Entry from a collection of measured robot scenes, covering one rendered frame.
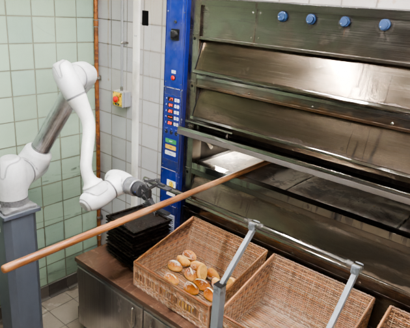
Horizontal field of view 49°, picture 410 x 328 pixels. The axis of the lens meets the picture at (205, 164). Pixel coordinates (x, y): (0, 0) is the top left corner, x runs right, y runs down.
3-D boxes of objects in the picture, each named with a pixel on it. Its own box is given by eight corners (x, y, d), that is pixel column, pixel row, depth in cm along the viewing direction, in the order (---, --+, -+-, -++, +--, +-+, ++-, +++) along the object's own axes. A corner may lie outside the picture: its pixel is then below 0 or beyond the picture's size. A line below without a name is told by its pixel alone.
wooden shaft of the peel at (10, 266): (4, 275, 152) (3, 268, 151) (-1, 272, 154) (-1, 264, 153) (273, 163, 278) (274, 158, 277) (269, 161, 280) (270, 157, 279)
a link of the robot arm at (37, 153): (2, 175, 247) (23, 162, 267) (27, 192, 248) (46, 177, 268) (66, 56, 220) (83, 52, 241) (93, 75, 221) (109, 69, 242)
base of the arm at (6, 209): (-20, 207, 236) (-21, 197, 234) (20, 196, 252) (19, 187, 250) (-3, 219, 225) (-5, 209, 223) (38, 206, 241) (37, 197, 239)
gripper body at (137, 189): (142, 178, 224) (155, 183, 219) (142, 194, 227) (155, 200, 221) (131, 182, 219) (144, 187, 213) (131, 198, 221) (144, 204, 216)
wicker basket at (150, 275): (191, 254, 287) (192, 214, 277) (264, 293, 253) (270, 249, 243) (131, 284, 252) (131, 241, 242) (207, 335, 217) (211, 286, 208)
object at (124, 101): (120, 103, 301) (120, 88, 298) (131, 107, 295) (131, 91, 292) (112, 105, 296) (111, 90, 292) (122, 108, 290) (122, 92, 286)
